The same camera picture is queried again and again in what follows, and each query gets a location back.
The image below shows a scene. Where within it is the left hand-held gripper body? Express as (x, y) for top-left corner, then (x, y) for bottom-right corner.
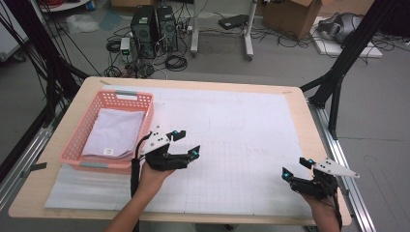
(140, 125), (190, 172)

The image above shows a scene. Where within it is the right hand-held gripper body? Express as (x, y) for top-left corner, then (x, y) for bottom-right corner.
(289, 158), (361, 201)

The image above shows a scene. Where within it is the lilac cat print towel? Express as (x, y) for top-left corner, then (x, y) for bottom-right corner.
(80, 107), (146, 161)

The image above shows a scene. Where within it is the pink plastic basket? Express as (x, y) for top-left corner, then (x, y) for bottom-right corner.
(59, 90), (155, 175)

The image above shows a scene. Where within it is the person's right hand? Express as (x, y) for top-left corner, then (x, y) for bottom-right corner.
(302, 194), (339, 223)

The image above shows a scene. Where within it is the person's left hand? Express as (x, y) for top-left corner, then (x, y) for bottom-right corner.
(137, 161), (177, 196)

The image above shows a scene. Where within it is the white foam grid mat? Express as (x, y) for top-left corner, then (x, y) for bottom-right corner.
(44, 84), (320, 218)

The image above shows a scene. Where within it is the white power adapter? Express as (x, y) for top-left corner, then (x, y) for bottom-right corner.
(119, 37), (132, 63)

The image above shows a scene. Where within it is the black computer tower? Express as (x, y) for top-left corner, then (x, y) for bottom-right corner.
(130, 5), (160, 60)
(156, 5), (179, 53)

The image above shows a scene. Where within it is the white flat board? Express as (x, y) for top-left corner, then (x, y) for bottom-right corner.
(310, 15), (384, 59)

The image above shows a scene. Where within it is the black flat device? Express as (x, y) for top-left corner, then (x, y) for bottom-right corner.
(218, 14), (250, 31)

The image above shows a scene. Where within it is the blue sheet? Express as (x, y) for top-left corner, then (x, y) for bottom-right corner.
(98, 9), (125, 32)

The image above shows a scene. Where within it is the grey rounded device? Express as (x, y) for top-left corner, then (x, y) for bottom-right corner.
(316, 12), (364, 44)

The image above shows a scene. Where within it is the brown cardboard box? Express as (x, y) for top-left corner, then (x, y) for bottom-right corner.
(261, 0), (324, 41)

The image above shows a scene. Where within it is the clear plastic bag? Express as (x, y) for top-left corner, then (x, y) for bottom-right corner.
(65, 13), (100, 35)

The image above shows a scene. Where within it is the round white table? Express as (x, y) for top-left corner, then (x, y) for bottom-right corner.
(38, 0), (92, 14)

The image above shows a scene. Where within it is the white cabinet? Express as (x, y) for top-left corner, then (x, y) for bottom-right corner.
(0, 0), (30, 63)

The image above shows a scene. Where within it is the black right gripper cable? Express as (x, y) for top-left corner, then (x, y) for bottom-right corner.
(324, 179), (343, 232)

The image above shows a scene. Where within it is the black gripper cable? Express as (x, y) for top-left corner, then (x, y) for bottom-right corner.
(130, 130), (153, 232)
(324, 179), (343, 232)

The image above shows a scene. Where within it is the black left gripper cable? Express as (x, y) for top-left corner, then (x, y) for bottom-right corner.
(130, 130), (153, 232)

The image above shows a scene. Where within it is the aluminium rail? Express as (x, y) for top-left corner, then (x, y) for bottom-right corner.
(0, 105), (62, 211)
(307, 99), (377, 232)

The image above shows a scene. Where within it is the coiled black cable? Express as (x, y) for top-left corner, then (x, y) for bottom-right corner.
(164, 54), (189, 73)

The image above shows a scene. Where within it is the white stand frame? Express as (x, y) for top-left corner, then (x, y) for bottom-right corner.
(190, 0), (259, 62)

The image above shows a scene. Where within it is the grey metal bracket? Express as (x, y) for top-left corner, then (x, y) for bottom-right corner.
(20, 161), (48, 179)

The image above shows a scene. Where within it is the black frame post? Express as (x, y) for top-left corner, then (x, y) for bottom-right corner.
(0, 0), (90, 128)
(299, 0), (401, 141)

